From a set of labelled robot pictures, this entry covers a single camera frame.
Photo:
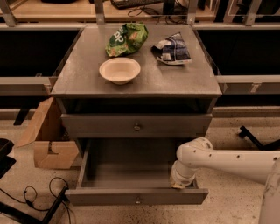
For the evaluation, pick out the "black stand base left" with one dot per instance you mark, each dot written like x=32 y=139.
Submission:
x=25 y=218

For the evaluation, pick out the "black object left edge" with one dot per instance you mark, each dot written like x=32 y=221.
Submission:
x=6 y=162

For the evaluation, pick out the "white paper bowl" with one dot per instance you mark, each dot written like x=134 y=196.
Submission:
x=120 y=70

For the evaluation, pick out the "grey top drawer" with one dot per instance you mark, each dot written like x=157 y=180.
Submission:
x=134 y=125

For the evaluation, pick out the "blue white snack bag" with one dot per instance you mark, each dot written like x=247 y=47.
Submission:
x=172 y=51

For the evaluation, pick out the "black stand leg right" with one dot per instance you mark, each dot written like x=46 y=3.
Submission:
x=263 y=147

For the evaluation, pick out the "brown cardboard box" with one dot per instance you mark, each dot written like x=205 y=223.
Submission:
x=46 y=134

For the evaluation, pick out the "green chip bag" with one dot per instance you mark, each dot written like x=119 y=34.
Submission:
x=128 y=39

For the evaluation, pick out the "black keyboard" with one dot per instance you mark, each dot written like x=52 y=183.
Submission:
x=125 y=4

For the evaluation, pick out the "grey drawer cabinet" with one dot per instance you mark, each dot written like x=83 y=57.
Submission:
x=158 y=89

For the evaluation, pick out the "grey drawer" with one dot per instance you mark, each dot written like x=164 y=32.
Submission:
x=134 y=125
x=131 y=171

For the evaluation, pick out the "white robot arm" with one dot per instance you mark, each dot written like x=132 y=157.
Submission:
x=261 y=166

